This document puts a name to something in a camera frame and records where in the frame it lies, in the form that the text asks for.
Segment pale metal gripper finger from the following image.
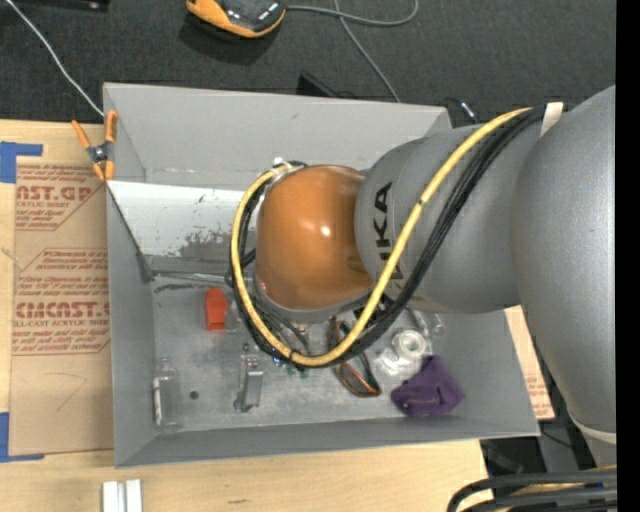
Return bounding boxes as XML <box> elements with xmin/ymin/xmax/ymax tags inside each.
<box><xmin>239</xmin><ymin>352</ymin><xmax>265</xmax><ymax>411</ymax></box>

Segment brown sunglasses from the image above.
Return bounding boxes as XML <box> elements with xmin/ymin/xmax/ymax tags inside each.
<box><xmin>327</xmin><ymin>319</ymin><xmax>383</xmax><ymax>399</ymax></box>

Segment red-orange block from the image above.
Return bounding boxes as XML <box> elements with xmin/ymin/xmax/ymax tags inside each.
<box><xmin>204</xmin><ymin>287</ymin><xmax>229</xmax><ymax>332</ymax></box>

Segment clear glass bottle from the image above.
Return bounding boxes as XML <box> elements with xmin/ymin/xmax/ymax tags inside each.
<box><xmin>151</xmin><ymin>355</ymin><xmax>184</xmax><ymax>433</ymax></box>

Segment clear plastic bottle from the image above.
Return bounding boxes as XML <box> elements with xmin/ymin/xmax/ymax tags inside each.
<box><xmin>374</xmin><ymin>327</ymin><xmax>433</xmax><ymax>381</ymax></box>

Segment small clear glass thing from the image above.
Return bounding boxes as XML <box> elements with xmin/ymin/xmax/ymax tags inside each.
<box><xmin>418</xmin><ymin>310</ymin><xmax>447</xmax><ymax>337</ymax></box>

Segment purple cloth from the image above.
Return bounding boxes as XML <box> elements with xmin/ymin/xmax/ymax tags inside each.
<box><xmin>390</xmin><ymin>354</ymin><xmax>465</xmax><ymax>419</ymax></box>

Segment grey metal bin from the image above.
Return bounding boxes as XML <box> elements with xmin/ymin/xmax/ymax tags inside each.
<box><xmin>102</xmin><ymin>82</ymin><xmax>542</xmax><ymax>469</ymax></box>

